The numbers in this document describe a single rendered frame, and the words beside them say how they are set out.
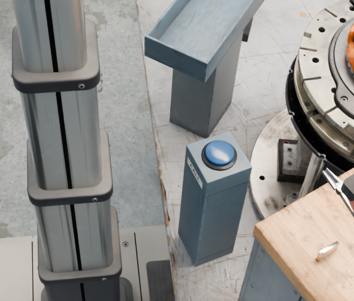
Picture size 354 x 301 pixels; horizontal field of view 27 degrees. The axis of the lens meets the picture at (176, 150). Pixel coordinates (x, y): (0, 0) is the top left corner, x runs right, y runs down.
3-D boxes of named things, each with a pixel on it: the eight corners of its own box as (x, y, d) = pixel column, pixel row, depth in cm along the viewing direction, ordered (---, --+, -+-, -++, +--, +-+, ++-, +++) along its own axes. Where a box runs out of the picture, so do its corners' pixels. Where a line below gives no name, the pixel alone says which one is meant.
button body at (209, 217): (214, 218, 128) (230, 129, 108) (233, 252, 125) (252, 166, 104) (177, 232, 126) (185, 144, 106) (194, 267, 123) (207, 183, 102)
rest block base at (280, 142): (304, 147, 135) (307, 140, 134) (305, 184, 131) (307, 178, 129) (277, 144, 135) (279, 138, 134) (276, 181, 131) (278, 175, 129)
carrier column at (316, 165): (311, 210, 128) (339, 137, 111) (301, 218, 127) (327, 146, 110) (301, 200, 129) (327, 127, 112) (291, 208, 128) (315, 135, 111)
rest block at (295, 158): (306, 150, 132) (311, 132, 128) (307, 177, 129) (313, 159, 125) (281, 148, 132) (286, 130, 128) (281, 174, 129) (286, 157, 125)
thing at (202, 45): (206, 60, 149) (219, -55, 126) (254, 81, 147) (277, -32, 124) (142, 146, 136) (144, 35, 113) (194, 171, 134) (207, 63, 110)
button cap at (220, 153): (225, 140, 106) (226, 135, 105) (238, 161, 104) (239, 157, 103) (200, 148, 105) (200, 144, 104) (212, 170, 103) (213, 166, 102)
